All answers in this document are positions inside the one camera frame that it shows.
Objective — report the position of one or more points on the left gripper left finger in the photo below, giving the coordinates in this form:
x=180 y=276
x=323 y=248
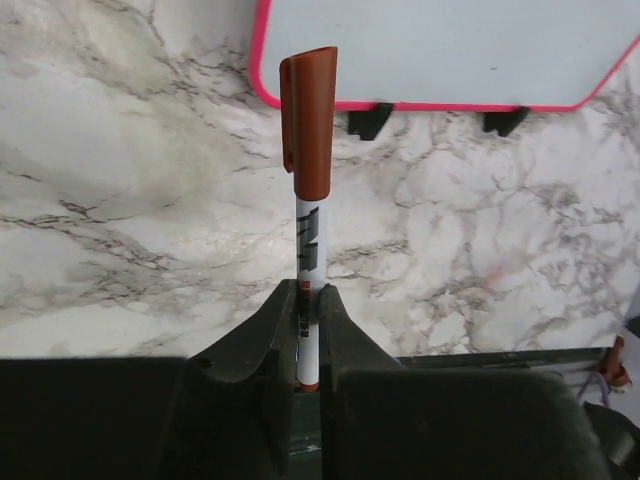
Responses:
x=224 y=413

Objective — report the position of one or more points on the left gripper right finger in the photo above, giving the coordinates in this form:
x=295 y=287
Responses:
x=383 y=420

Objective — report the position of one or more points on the white marker pen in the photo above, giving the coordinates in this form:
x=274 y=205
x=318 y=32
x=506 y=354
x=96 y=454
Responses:
x=311 y=262

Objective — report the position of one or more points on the brown marker cap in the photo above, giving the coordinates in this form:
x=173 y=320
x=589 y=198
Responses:
x=307 y=94

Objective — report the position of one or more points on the pink framed whiteboard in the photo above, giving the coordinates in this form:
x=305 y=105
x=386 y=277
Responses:
x=504 y=59

